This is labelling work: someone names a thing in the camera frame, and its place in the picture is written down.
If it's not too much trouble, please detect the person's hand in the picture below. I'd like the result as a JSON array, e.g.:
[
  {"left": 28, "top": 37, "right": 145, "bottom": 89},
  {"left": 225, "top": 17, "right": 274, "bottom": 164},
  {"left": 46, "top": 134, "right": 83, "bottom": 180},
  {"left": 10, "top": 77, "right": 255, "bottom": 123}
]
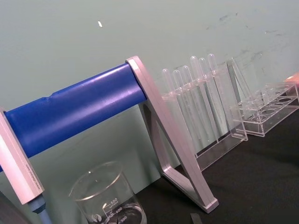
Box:
[{"left": 283, "top": 71, "right": 299, "bottom": 83}]

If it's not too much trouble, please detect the clear acrylic test tube rack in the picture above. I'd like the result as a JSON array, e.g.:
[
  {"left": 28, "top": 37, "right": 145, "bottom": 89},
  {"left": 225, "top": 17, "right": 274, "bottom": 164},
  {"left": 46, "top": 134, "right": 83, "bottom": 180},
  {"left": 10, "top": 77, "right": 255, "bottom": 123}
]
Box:
[{"left": 230, "top": 81, "right": 299, "bottom": 137}]

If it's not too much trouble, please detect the clear acrylic pipette rack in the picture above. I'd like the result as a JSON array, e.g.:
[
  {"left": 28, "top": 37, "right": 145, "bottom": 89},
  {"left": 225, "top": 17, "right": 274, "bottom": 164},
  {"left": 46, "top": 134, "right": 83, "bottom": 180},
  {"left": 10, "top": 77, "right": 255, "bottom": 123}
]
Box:
[{"left": 160, "top": 57, "right": 249, "bottom": 171}]

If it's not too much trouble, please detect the black table cloth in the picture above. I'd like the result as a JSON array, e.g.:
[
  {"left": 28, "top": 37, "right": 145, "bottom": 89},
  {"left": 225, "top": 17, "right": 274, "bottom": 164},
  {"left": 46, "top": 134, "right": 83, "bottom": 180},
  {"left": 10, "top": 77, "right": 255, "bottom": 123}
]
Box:
[{"left": 136, "top": 112, "right": 299, "bottom": 224}]

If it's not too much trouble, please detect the small grey flat strip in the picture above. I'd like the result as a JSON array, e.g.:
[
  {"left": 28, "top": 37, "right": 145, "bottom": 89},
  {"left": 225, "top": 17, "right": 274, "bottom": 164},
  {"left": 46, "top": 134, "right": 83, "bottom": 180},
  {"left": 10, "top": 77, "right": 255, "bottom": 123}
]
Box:
[{"left": 190, "top": 213, "right": 203, "bottom": 224}]

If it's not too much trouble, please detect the blue bar silver pipette stand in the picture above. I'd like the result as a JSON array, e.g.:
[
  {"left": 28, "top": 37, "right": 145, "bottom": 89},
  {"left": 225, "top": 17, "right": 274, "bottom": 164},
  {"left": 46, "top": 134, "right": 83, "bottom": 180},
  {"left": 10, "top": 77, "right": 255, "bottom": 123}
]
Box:
[{"left": 0, "top": 55, "right": 220, "bottom": 213}]

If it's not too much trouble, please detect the clear glass beaker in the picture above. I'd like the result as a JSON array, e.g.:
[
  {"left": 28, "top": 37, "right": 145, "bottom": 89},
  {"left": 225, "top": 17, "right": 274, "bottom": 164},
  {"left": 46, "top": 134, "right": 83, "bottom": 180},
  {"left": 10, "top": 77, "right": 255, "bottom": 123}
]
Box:
[{"left": 68, "top": 161, "right": 148, "bottom": 224}]

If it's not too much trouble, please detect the silver pipette with blue tip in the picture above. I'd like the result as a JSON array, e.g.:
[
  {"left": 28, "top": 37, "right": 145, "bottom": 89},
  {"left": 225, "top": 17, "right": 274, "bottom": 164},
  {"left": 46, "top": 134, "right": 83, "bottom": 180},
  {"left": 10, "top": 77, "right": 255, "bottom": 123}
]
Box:
[{"left": 0, "top": 107, "right": 51, "bottom": 224}]

